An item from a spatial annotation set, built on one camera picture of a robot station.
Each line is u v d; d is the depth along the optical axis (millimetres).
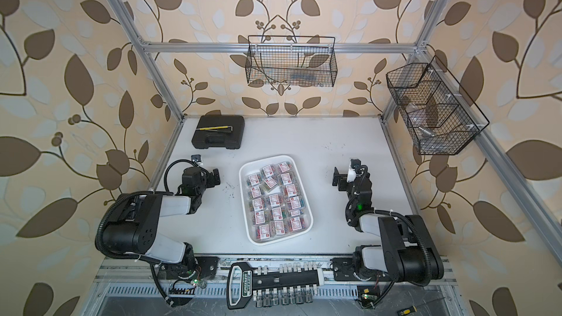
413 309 669
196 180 746
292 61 961
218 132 1056
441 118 734
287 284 709
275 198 889
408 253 433
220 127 1077
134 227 455
